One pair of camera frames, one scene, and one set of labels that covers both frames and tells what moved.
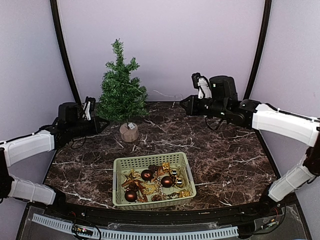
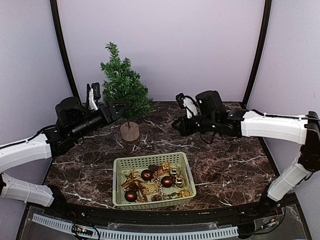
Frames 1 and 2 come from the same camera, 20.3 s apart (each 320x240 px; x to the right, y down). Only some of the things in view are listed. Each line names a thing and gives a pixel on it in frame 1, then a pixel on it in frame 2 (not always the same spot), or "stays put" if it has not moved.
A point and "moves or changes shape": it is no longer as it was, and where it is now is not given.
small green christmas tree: x=122 y=97 moves or changes shape
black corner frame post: x=55 y=13 stays put
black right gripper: x=192 y=109 to x=184 y=130
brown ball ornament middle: x=147 y=175 stays put
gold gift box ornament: x=166 y=167 stays put
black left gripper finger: x=100 y=124 to x=115 y=115
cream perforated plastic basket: x=145 y=181 stays put
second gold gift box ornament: x=185 y=193 stays put
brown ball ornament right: x=167 y=181 stays put
